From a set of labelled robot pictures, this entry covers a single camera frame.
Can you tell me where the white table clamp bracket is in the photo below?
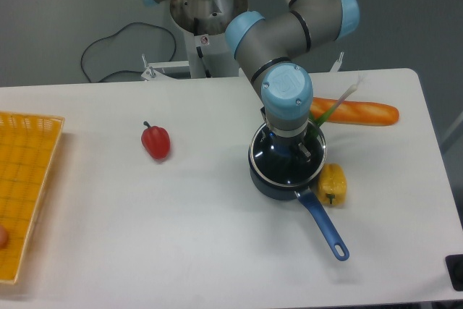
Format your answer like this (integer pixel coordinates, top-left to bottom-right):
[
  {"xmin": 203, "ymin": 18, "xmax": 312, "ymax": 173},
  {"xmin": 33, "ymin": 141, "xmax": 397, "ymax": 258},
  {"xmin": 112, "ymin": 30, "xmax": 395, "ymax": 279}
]
[
  {"xmin": 330, "ymin": 51, "xmax": 344, "ymax": 72},
  {"xmin": 140, "ymin": 54, "xmax": 191, "ymax": 81}
]

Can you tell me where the left white table clamp bracket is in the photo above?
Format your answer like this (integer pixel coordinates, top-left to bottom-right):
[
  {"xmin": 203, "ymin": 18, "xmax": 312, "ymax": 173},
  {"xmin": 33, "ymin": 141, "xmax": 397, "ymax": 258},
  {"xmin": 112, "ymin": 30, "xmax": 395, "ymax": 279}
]
[{"xmin": 140, "ymin": 54, "xmax": 191, "ymax": 81}]

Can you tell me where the glass pot lid blue knob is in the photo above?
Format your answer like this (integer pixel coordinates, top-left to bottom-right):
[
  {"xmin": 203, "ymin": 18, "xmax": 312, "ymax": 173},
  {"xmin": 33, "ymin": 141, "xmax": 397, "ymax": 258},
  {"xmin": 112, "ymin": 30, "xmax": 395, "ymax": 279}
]
[{"xmin": 248, "ymin": 125, "xmax": 327, "ymax": 189}]

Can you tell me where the right white table clamp bracket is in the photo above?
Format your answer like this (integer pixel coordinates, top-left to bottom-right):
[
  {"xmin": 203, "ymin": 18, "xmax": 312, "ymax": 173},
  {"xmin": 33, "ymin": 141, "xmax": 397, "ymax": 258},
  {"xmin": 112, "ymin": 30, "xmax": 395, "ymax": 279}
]
[{"xmin": 330, "ymin": 51, "xmax": 344, "ymax": 72}]

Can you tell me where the orange baguette bread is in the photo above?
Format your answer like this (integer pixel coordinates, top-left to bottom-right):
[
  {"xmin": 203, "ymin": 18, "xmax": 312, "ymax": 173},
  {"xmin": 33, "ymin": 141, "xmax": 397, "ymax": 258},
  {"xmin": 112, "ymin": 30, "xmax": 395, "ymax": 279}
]
[{"xmin": 310, "ymin": 97, "xmax": 399, "ymax": 126}]

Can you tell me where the red bell pepper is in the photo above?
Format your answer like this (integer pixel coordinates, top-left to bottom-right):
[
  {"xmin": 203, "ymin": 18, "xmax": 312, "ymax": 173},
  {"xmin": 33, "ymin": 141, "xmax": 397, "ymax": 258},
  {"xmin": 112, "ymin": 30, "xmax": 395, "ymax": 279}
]
[{"xmin": 141, "ymin": 121, "xmax": 171, "ymax": 160}]

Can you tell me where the yellow woven basket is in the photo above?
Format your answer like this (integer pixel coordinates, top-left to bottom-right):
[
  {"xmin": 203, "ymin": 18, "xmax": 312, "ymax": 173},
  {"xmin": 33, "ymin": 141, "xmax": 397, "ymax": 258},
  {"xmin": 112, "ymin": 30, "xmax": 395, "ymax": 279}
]
[{"xmin": 1, "ymin": 111, "xmax": 65, "ymax": 284}]

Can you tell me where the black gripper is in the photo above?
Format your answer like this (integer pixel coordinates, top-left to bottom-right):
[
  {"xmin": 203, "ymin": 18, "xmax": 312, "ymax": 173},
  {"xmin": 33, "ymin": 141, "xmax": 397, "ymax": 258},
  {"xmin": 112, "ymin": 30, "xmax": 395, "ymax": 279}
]
[{"xmin": 260, "ymin": 107, "xmax": 312, "ymax": 161}]

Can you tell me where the yellow bell pepper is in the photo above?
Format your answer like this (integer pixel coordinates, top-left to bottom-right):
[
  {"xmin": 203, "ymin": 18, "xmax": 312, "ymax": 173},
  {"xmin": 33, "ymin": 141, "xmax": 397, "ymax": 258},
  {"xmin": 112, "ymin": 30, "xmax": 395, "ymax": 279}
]
[{"xmin": 316, "ymin": 164, "xmax": 347, "ymax": 206}]

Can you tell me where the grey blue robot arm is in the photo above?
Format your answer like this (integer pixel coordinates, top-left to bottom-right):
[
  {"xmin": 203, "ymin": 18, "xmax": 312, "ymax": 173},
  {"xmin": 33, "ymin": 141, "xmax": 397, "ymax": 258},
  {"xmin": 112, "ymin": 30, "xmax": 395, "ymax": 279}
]
[{"xmin": 143, "ymin": 0, "xmax": 360, "ymax": 153}]

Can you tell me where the green onion stalk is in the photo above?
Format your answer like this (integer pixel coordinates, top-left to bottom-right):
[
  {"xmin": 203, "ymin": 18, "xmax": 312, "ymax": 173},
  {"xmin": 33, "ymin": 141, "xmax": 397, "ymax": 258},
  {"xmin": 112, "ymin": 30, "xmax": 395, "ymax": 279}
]
[{"xmin": 304, "ymin": 74, "xmax": 365, "ymax": 140}]

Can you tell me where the dark blue saucepan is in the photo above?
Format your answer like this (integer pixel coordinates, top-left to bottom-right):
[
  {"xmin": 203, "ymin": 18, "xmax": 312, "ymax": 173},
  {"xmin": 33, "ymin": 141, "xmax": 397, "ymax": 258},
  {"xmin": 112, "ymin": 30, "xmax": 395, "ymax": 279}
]
[{"xmin": 247, "ymin": 123, "xmax": 351, "ymax": 262}]

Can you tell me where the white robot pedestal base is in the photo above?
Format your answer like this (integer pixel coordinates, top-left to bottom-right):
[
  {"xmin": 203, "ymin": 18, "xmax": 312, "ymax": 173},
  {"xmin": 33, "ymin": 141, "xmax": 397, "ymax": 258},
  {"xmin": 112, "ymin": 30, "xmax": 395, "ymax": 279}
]
[{"xmin": 170, "ymin": 0, "xmax": 248, "ymax": 78}]

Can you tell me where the black device at table corner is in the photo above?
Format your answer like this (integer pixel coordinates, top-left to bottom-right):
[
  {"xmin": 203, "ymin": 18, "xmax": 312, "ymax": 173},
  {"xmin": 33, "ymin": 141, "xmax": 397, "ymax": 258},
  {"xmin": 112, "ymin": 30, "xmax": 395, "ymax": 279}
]
[{"xmin": 445, "ymin": 254, "xmax": 463, "ymax": 292}]

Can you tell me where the black cable on floor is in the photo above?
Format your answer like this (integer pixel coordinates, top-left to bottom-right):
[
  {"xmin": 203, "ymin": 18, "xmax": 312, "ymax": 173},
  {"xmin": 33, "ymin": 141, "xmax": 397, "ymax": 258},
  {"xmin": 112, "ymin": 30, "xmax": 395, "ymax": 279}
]
[{"xmin": 80, "ymin": 21, "xmax": 177, "ymax": 83}]

